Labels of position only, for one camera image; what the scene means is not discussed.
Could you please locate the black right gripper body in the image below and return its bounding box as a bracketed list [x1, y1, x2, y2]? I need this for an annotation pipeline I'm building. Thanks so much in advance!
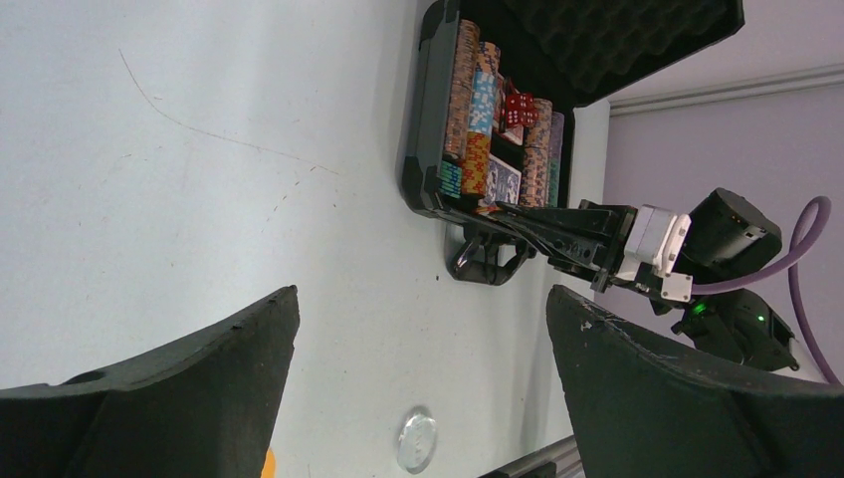
[548, 200, 637, 293]

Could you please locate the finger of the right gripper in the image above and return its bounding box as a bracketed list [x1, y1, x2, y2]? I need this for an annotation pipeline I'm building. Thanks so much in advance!
[508, 220, 610, 291]
[491, 200, 637, 239]

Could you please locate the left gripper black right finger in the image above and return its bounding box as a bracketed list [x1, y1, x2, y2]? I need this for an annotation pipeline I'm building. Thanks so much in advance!
[546, 285, 843, 477]

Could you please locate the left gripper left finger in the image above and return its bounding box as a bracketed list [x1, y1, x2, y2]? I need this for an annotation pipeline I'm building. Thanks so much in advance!
[1, 286, 300, 477]

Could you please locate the yellow big blind button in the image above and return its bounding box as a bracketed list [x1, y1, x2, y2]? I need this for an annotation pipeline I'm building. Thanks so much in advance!
[261, 449, 277, 478]

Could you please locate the black poker case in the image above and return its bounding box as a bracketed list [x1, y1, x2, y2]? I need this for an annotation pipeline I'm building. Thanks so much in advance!
[400, 1, 744, 286]

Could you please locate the clear dealer button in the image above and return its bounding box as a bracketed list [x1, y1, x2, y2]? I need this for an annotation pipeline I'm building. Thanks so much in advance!
[396, 405, 439, 475]

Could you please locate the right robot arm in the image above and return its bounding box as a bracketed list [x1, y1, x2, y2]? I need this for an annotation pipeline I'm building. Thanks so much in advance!
[491, 188, 799, 371]

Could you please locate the red dice set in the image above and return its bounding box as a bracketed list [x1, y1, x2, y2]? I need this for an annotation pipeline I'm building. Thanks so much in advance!
[493, 75, 537, 145]

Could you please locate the pink brown chip stack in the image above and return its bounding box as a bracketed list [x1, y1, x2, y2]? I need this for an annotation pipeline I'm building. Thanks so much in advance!
[519, 99, 553, 207]

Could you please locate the blue playing card deck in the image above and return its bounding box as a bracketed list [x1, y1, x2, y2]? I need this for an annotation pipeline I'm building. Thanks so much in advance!
[479, 154, 522, 211]

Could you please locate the purple green chip stack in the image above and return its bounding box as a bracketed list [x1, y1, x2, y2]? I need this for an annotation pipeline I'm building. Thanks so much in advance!
[545, 112, 564, 207]

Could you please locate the blue orange chip stack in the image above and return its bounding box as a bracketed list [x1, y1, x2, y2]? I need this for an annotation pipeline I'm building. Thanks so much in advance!
[461, 42, 501, 198]

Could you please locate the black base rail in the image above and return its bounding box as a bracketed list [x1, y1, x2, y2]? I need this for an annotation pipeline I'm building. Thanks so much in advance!
[481, 435, 585, 478]

